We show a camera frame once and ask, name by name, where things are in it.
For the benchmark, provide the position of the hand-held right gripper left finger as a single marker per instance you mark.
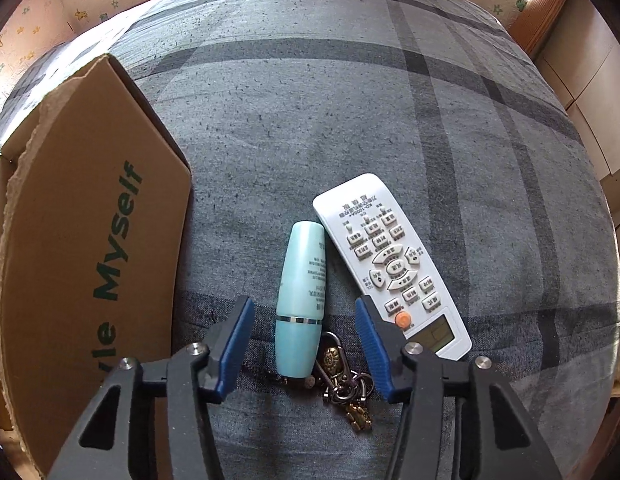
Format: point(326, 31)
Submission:
point(237, 345)

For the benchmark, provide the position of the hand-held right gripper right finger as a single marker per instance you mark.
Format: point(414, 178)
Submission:
point(372, 350)

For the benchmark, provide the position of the teal cosmetic bottle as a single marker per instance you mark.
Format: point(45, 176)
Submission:
point(300, 285)

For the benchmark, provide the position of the brown cardboard box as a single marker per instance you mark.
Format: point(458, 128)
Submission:
point(65, 210)

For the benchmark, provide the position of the white remote control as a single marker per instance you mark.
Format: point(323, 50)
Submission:
point(390, 260)

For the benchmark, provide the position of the grey plaid bed sheet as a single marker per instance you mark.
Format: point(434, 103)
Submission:
point(340, 110)

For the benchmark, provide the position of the white cabinet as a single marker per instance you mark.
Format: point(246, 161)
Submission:
point(590, 85)

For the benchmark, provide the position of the orange wooden frame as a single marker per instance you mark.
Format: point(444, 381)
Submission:
point(540, 10)

